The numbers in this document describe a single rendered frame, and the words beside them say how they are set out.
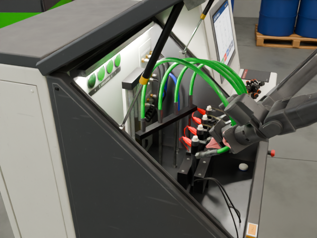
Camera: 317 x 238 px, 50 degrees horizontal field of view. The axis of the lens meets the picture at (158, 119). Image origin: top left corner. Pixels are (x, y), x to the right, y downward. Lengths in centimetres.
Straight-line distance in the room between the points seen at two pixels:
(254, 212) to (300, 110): 51
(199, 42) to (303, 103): 75
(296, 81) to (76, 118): 65
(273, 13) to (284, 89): 480
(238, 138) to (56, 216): 65
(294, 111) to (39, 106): 64
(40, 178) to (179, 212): 45
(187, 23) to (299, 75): 54
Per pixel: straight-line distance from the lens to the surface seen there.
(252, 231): 114
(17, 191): 126
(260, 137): 88
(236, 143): 97
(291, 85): 111
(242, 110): 87
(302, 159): 321
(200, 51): 148
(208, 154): 111
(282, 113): 82
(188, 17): 145
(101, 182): 101
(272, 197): 275
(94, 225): 116
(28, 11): 472
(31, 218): 132
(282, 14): 588
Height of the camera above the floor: 179
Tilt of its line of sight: 30 degrees down
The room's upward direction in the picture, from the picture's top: straight up
